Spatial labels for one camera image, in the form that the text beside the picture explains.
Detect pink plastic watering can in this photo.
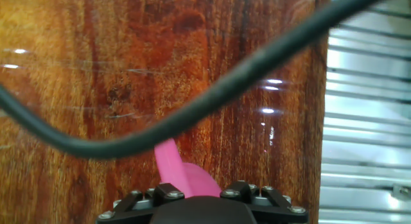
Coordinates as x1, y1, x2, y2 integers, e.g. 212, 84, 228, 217
153, 138, 222, 198

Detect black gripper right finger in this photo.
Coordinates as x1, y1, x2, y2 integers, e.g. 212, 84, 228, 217
220, 180, 310, 224

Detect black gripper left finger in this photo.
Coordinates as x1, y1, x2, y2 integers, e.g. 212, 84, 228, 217
95, 182, 186, 224

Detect glossy wood grain board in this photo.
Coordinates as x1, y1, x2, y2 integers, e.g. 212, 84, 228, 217
0, 0, 331, 224

